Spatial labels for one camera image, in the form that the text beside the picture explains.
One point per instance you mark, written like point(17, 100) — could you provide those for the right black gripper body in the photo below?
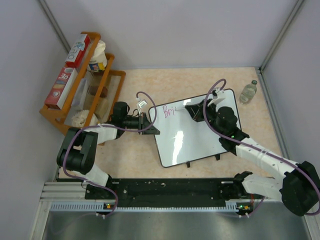
point(210, 113)

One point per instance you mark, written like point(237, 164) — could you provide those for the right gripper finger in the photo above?
point(198, 105)
point(194, 112)

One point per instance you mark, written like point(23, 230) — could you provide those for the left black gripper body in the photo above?
point(135, 123)

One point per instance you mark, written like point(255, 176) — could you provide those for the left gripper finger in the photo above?
point(145, 121)
point(151, 131)

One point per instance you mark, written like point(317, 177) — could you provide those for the pink capped whiteboard marker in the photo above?
point(180, 108)

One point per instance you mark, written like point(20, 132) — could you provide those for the white whiteboard black frame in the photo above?
point(181, 139)

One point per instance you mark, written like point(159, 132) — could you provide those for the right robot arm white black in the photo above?
point(296, 185)

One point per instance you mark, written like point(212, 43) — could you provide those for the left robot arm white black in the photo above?
point(78, 150)

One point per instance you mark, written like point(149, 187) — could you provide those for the orange wooden shelf rack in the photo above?
point(112, 79)

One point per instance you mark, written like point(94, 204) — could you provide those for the white crumpled bag lower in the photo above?
point(79, 119)

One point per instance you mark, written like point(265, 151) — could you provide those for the clear plastic box on shelf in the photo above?
point(80, 95)

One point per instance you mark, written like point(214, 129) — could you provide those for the red 3D toothpaste box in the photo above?
point(61, 87)

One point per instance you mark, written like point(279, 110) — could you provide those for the red white toothpaste box upper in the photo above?
point(77, 51)

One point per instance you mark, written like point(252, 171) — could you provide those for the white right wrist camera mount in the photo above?
point(218, 95)

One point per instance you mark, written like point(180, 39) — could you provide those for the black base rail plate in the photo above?
point(169, 192)

